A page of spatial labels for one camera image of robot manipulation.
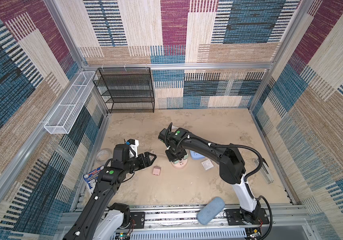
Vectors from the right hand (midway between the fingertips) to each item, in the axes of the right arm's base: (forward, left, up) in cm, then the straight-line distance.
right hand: (176, 160), depth 86 cm
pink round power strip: (0, -3, -5) cm, 6 cm away
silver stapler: (-6, -50, -5) cm, 51 cm away
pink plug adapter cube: (-3, +12, -6) cm, 13 cm away
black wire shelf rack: (+52, +34, +10) cm, 63 cm away
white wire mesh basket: (+10, +53, +27) cm, 60 cm away
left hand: (-2, +12, +11) cm, 16 cm away
